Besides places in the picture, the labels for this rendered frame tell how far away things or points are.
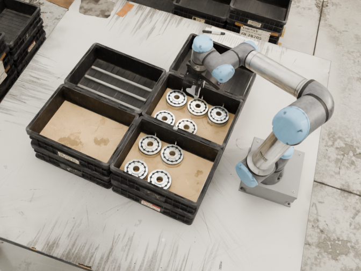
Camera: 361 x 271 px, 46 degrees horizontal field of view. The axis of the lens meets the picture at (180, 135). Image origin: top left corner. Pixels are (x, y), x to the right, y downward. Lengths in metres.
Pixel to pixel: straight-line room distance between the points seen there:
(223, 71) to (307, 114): 0.38
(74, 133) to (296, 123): 1.03
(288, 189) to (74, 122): 1.02
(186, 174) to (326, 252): 1.27
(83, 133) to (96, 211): 0.35
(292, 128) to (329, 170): 1.77
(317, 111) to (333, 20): 2.83
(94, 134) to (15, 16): 1.48
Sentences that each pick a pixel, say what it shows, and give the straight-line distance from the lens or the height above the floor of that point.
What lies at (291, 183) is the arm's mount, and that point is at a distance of 1.99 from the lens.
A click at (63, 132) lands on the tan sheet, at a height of 0.83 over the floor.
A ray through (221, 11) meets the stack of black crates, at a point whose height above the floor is 0.38.
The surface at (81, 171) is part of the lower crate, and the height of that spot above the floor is 0.76.
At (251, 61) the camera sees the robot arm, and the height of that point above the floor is 1.33.
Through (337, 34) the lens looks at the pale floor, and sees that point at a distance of 4.07.
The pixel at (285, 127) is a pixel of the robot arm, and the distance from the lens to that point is 1.39.
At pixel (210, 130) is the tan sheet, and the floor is 0.83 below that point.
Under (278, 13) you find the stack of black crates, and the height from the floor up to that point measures 0.49.
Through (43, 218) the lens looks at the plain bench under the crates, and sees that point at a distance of 1.94.
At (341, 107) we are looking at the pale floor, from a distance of 3.50.
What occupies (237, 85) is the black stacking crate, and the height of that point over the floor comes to 0.83.
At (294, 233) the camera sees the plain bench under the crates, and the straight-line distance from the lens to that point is 2.01.
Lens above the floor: 2.46
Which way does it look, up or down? 56 degrees down
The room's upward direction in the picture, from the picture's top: 11 degrees clockwise
